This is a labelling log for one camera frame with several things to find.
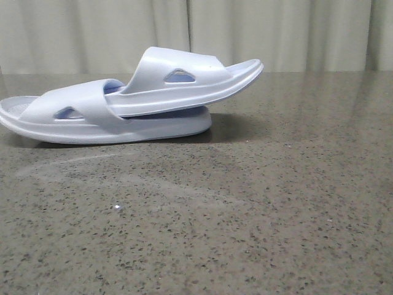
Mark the light blue slipper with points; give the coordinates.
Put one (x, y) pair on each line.
(80, 114)
(170, 80)

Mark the beige background curtain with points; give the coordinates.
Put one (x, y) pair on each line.
(65, 37)

